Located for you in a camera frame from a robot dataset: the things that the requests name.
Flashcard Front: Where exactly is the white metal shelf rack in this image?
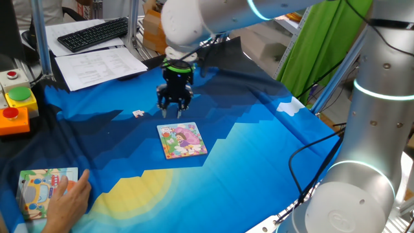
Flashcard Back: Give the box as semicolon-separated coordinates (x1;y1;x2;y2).
273;14;311;80

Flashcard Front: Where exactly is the blue landscape print tablecloth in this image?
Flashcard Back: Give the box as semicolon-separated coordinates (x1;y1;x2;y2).
0;37;340;233

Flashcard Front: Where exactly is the white box red button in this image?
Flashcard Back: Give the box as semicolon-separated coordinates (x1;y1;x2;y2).
0;68;32;94

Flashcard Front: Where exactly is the plain brown cardboard box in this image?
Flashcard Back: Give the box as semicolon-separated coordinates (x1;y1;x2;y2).
142;0;169;55

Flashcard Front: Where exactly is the person in white shirt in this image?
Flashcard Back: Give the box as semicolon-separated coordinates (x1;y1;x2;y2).
12;0;77;27

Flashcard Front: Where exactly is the black monitor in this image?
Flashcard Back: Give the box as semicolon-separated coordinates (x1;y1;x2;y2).
0;0;27;71

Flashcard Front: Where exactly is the aluminium frame post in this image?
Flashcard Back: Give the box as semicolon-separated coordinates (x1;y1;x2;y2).
30;0;54;80
310;27;369;115
124;0;140;49

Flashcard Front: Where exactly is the bus picture puzzle board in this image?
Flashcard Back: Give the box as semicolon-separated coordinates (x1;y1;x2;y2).
16;167;80;221

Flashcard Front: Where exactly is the orange box red button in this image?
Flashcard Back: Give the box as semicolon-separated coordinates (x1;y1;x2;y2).
0;107;31;137

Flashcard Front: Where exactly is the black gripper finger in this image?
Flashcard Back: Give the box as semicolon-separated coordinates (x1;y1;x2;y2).
176;87;194;120
157;84;172;119

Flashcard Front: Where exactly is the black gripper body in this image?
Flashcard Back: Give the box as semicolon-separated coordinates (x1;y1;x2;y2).
162;68;195;98

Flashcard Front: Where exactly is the black camera cable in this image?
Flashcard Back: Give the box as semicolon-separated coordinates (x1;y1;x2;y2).
274;122;347;225

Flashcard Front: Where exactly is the black keyboard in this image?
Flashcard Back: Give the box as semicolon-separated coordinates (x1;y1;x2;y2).
57;16;130;53

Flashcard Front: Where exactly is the green wrist flange ring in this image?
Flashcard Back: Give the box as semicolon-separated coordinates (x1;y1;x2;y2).
162;60;195;74

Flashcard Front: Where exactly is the butterfly girl puzzle board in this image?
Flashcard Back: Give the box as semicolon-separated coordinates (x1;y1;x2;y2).
157;122;208;160

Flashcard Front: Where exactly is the yellow box green button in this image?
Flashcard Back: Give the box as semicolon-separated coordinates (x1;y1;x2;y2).
5;86;39;119

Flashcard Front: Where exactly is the green cloth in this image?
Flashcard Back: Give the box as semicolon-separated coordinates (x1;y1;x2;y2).
276;0;375;106

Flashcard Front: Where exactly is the person's right hand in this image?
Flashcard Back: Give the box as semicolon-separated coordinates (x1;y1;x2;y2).
41;169;93;233

